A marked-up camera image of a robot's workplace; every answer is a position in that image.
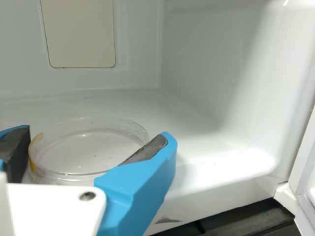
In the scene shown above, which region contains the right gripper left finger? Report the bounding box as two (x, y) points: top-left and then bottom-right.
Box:
(0, 124), (32, 184)

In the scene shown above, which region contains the white incubator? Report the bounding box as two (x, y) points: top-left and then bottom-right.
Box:
(0, 0), (315, 223)

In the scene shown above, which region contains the black platform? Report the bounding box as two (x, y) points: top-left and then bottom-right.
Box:
(147, 196), (299, 236)

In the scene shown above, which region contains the petri dish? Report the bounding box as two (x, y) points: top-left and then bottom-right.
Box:
(27, 117), (151, 186)

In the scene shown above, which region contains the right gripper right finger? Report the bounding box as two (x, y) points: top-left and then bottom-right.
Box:
(93, 131), (178, 236)

